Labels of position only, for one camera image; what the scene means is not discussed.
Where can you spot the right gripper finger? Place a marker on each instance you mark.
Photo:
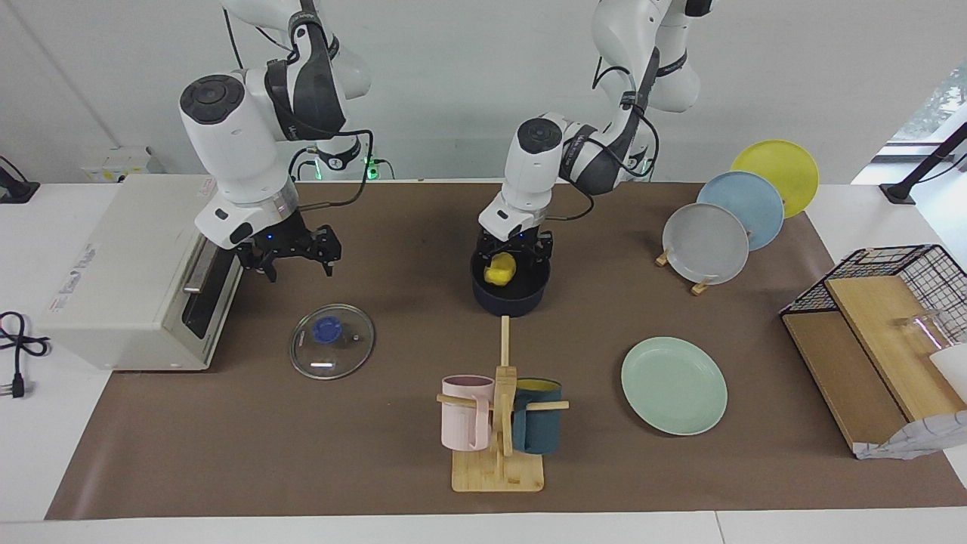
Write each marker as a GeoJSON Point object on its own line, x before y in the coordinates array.
{"type": "Point", "coordinates": [329, 249]}
{"type": "Point", "coordinates": [261, 264]}

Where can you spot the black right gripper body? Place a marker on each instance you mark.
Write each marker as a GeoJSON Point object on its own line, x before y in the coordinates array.
{"type": "Point", "coordinates": [283, 242]}

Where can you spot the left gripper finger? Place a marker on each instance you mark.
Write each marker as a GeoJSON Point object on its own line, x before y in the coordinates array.
{"type": "Point", "coordinates": [542, 253]}
{"type": "Point", "coordinates": [483, 251]}

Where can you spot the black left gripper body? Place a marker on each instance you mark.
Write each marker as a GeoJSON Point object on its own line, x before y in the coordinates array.
{"type": "Point", "coordinates": [521, 240]}

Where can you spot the yellow lemon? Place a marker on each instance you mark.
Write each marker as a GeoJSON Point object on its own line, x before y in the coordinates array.
{"type": "Point", "coordinates": [500, 270]}

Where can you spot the glass lid blue knob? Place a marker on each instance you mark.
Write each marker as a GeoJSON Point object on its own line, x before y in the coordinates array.
{"type": "Point", "coordinates": [325, 331]}

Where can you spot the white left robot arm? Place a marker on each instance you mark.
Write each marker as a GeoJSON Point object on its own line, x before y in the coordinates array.
{"type": "Point", "coordinates": [532, 166]}

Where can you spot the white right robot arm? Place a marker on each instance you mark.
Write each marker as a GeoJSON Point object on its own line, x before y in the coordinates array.
{"type": "Point", "coordinates": [227, 136]}

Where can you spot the wooden plate rack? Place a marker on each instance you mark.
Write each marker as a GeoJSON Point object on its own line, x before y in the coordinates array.
{"type": "Point", "coordinates": [662, 259]}

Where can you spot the grey plate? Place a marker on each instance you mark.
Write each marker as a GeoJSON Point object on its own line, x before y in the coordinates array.
{"type": "Point", "coordinates": [702, 245]}

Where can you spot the pale green plate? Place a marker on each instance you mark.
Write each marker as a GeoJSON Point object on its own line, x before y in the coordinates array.
{"type": "Point", "coordinates": [672, 389]}

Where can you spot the light blue plate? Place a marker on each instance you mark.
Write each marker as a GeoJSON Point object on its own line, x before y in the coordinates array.
{"type": "Point", "coordinates": [755, 204]}

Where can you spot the yellow plate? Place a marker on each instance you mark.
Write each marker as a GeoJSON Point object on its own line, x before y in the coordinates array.
{"type": "Point", "coordinates": [782, 170]}

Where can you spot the beige toaster oven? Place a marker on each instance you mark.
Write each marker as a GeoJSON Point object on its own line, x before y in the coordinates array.
{"type": "Point", "coordinates": [113, 272]}

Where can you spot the white power strip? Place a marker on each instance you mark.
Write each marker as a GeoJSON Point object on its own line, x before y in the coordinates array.
{"type": "Point", "coordinates": [121, 162]}

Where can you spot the pink mug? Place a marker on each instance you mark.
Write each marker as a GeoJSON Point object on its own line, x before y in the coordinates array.
{"type": "Point", "coordinates": [464, 423]}

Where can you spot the dark teal mug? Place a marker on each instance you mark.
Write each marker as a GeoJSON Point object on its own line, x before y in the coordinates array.
{"type": "Point", "coordinates": [540, 431]}

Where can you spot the brown table mat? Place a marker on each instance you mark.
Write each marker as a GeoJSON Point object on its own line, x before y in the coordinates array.
{"type": "Point", "coordinates": [302, 453]}

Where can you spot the wooden mug tree stand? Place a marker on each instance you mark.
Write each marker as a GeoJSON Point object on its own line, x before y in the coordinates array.
{"type": "Point", "coordinates": [498, 476]}

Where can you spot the black clamp stand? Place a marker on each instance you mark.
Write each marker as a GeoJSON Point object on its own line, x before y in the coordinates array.
{"type": "Point", "coordinates": [15, 193]}
{"type": "Point", "coordinates": [899, 193]}

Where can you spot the dark wooden shelf board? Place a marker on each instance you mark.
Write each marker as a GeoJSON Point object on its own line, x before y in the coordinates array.
{"type": "Point", "coordinates": [838, 378]}

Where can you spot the clear glass cup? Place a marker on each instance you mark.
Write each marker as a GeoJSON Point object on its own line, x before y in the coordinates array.
{"type": "Point", "coordinates": [918, 325]}

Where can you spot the white checkered cloth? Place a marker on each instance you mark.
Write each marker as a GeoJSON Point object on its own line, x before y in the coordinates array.
{"type": "Point", "coordinates": [922, 438]}

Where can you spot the white cup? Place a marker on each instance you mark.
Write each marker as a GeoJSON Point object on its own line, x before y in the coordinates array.
{"type": "Point", "coordinates": [953, 370]}

